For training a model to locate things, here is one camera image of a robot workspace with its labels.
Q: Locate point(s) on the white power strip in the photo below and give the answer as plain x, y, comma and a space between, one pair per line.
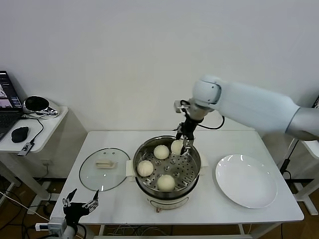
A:
32, 210

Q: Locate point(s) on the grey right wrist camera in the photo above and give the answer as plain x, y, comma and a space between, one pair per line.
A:
178, 107

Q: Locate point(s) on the white round plate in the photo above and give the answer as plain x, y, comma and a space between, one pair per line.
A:
245, 181

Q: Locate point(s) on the cream electric cooker base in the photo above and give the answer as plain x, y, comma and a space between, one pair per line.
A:
167, 201

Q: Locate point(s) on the white steamed baozi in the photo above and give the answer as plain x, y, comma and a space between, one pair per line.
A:
145, 168
176, 147
165, 183
161, 152

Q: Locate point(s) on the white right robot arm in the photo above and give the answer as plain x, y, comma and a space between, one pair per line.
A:
249, 104

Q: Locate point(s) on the small black usb hub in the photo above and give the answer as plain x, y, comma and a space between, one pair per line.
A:
25, 149

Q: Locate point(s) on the black laptop with pink screen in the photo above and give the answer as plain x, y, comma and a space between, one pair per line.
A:
317, 102

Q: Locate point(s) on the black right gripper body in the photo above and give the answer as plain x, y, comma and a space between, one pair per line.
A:
190, 128

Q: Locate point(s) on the white side table with mouse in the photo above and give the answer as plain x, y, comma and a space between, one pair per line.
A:
49, 129

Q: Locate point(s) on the chrome oval gadget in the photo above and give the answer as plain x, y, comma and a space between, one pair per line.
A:
37, 104

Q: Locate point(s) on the perforated steel steamer basket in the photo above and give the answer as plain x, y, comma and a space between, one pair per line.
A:
184, 171

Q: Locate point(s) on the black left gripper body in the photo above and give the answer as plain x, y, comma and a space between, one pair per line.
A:
74, 211

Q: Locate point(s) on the black computer mouse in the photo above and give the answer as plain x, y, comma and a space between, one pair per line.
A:
20, 134

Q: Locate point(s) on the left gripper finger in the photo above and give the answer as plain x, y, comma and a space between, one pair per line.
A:
92, 206
67, 201

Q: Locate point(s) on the black laptop beside mouse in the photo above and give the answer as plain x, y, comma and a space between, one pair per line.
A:
7, 119

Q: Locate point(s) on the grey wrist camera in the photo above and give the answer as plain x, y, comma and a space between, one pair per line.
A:
56, 224
178, 107

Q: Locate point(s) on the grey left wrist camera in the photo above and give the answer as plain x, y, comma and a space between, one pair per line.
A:
56, 224

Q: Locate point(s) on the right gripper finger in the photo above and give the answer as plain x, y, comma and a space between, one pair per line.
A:
187, 145
179, 133

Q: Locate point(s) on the white wall outlet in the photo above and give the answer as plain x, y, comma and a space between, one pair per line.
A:
47, 163

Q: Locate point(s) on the white table frame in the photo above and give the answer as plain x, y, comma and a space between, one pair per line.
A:
245, 229

